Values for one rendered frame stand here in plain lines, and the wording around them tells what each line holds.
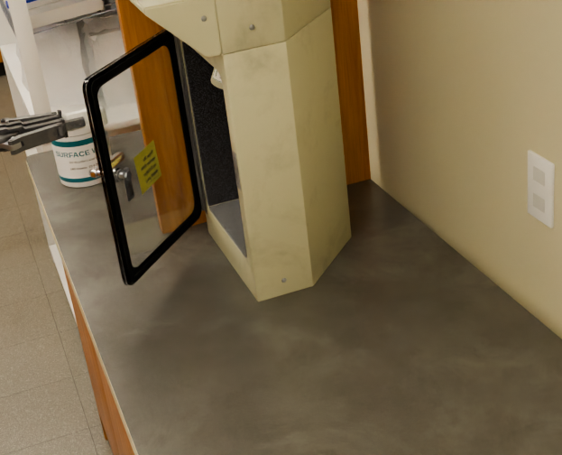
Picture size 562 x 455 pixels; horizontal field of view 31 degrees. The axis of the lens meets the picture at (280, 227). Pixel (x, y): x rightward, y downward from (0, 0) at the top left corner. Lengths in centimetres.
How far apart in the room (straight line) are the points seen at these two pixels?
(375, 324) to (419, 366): 15
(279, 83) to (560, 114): 46
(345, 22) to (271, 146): 49
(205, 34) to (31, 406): 198
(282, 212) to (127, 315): 35
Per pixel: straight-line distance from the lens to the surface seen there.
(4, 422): 334
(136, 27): 199
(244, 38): 165
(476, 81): 179
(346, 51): 214
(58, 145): 242
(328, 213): 190
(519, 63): 166
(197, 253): 204
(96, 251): 212
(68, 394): 339
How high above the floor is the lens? 189
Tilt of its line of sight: 27 degrees down
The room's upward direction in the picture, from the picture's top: 7 degrees counter-clockwise
